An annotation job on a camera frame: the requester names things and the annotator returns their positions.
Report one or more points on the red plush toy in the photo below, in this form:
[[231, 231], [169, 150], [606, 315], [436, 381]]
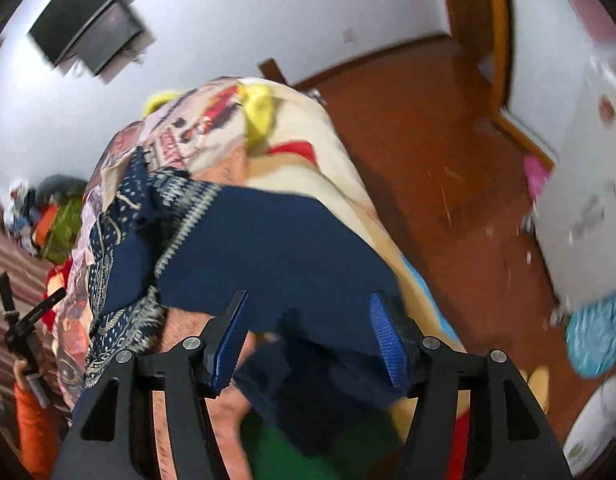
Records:
[[55, 285]]

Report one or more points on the white cabinet with stickers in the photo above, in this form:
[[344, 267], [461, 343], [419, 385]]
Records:
[[583, 185]]

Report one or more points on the yellow cloth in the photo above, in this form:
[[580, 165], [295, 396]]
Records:
[[260, 110]]

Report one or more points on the printed blanket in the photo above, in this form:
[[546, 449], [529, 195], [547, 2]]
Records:
[[308, 125]]

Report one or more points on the grey cloth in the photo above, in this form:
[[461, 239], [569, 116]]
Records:
[[62, 185]]

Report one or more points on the wooden door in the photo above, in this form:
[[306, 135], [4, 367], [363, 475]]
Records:
[[500, 35]]

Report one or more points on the pink bag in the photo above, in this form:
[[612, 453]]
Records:
[[537, 177]]

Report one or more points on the orange cloth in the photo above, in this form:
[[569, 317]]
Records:
[[45, 225]]

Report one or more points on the white round container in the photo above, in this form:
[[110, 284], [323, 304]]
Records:
[[600, 430]]

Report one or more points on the light blue cloth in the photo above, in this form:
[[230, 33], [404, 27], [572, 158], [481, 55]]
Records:
[[598, 335]]

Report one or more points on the pile of mixed clothes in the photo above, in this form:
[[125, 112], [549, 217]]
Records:
[[20, 210]]

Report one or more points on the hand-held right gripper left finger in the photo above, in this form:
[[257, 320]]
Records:
[[226, 350]]

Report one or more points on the green cloth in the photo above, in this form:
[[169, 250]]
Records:
[[65, 230]]

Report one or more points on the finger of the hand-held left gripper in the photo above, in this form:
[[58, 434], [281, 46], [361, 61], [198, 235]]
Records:
[[42, 307], [6, 295]]

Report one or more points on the wall-mounted television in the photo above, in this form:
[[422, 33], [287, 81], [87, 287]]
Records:
[[87, 15]]

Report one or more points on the navy patterned garment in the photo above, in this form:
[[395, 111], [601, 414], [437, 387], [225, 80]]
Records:
[[288, 250]]

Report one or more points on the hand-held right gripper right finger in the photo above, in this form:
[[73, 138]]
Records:
[[388, 340]]

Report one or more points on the wooden bed post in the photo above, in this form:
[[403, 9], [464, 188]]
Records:
[[273, 72]]

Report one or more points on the yellow fuzzy plush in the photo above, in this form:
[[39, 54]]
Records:
[[160, 101]]

